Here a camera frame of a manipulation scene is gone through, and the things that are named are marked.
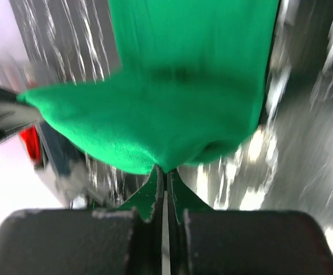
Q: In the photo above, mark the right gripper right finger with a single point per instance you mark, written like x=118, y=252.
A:
x=208, y=241

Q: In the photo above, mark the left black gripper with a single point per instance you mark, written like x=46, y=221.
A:
x=15, y=116

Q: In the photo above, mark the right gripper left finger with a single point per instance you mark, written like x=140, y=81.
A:
x=126, y=240

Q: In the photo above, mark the green t shirt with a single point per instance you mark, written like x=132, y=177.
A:
x=190, y=89

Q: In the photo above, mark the red t shirt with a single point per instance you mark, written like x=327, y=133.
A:
x=31, y=141

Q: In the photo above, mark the clear plastic bin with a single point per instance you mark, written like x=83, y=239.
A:
x=71, y=174

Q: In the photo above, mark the black marble pattern mat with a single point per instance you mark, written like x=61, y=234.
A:
x=286, y=164

